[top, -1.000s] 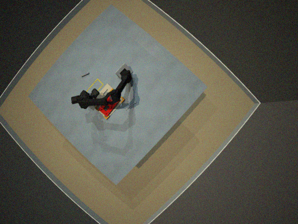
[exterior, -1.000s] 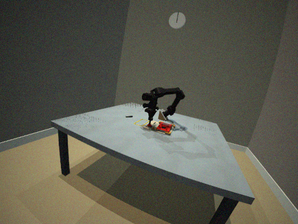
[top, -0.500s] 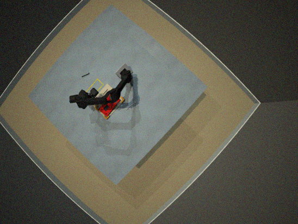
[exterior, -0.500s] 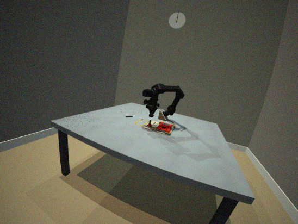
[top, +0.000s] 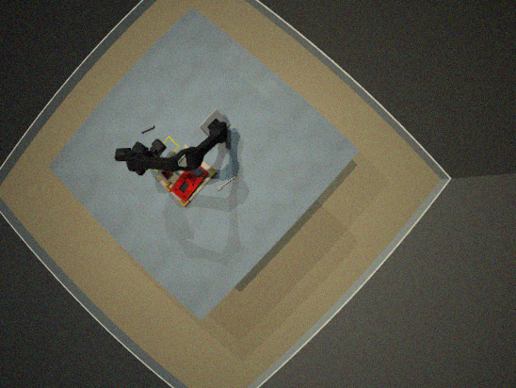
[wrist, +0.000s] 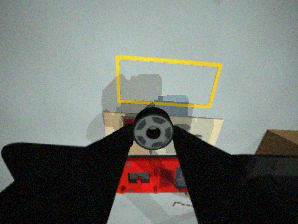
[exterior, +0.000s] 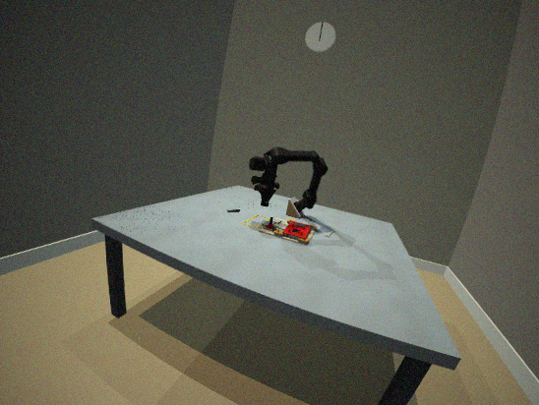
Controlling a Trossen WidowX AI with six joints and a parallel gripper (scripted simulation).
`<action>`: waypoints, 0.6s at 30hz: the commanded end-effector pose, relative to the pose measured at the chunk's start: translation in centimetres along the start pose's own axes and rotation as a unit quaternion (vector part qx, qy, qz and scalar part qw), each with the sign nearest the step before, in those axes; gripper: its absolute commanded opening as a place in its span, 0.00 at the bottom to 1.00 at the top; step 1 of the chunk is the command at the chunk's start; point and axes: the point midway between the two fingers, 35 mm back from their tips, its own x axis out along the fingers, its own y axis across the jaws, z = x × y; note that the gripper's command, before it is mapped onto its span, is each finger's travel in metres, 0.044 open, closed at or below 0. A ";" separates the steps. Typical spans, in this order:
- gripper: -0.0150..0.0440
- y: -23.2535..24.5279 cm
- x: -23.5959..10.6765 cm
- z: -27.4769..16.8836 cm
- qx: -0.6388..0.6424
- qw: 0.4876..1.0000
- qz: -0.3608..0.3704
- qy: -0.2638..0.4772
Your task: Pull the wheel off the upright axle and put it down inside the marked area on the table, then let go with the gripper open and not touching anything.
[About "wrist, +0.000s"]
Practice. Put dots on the yellow rectangular outline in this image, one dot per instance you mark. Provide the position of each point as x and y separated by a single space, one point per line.
166 61

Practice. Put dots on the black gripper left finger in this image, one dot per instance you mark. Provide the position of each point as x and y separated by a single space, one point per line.
97 167

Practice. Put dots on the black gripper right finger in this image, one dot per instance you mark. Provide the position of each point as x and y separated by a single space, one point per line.
215 178

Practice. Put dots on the black rubber wheel with grey hub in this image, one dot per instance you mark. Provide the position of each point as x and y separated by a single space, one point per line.
153 139

